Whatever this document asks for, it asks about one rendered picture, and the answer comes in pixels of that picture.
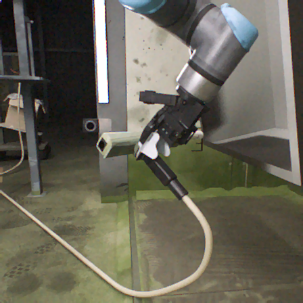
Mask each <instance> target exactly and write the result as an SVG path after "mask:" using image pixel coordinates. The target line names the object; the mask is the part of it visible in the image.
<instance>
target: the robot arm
mask: <svg viewBox="0 0 303 303"><path fill-rule="evenodd" d="M118 1H119V2H120V4H121V5H122V6H123V7H125V8H126V9H128V10H130V11H132V12H135V13H137V14H139V15H140V16H142V17H144V18H145V19H147V20H149V21H150V22H152V23H153V24H155V25H156V26H158V27H159V28H161V29H162V30H164V31H166V32H167V33H169V34H171V35H172V36H174V37H175V38H177V39H178V40H179V41H180V42H182V44H184V45H186V46H187V47H188V48H190V49H191V50H192V51H193V54H192V56H191V57H190V59H189V60H188V61H187V63H186V65H185V67H184V68H183V69H182V71H181V73H180V74H179V76H178V77H177V83H178V85H177V87H176V89H175V91H176V92H177V93H178V94H179V95H169V94H163V93H156V91H152V90H145V91H140V92H139V101H140V102H143V103H146V104H148V105H150V104H155V103H158V104H164V107H163V108H162V109H160V110H158V111H157V112H156V115H155V116H154V117H153V118H152V120H150V121H149V122H148V124H147V125H146V126H145V128H144V129H143V132H142V134H141V137H140V139H139V146H140V148H139V151H138V152H137V157H138V156H139V154H140V153H141V152H143V153H144V154H146V155H147V156H149V157H150V158H152V159H156V157H157V155H158V152H160V153H161V154H163V155H164V156H169V155H170V149H169V146H171V147H172V145H173V144H174V143H178V144H179V145H183V144H185V145H187V144H188V142H189V140H190V138H191V137H192V136H193V135H194V134H195V133H196V131H197V130H198V128H197V127H196V126H195V124H196V122H197V121H198V120H199V119H200V118H201V117H202V115H203V114H204V113H208V112H209V111H210V108H211V107H210V106H208V105H207V104H206V103H209V102H211V101H212V98H214V96H215V95H216V94H217V93H218V91H219V90H220V88H221V87H222V86H223V84H224V83H225V81H226V80H227V79H228V78H229V76H230V75H231V74H232V73H233V71H234V70H235V69H236V67H237V66H238V65H239V63H240V62H241V61H242V59H243V57H244V55H245V54H246V53H247V52H249V50H250V47H251V46H252V45H253V44H254V42H255V41H256V39H257V38H258V30H257V28H256V27H255V26H254V25H253V24H252V23H251V22H250V21H249V20H248V19H247V18H245V17H244V16H243V15H242V14H240V13H239V12H238V11H237V10H236V9H235V8H233V7H231V6H230V5H229V4H228V3H225V4H222V5H221V8H219V7H217V6H216V5H215V4H213V3H212V2H210V1H208V0H118ZM205 102H206V103H205ZM156 130H157V131H156ZM191 134H192V135H191ZM189 136H190V137H189ZM188 138H189V139H188ZM187 139H188V140H187ZM168 145H169V146H168Z"/></svg>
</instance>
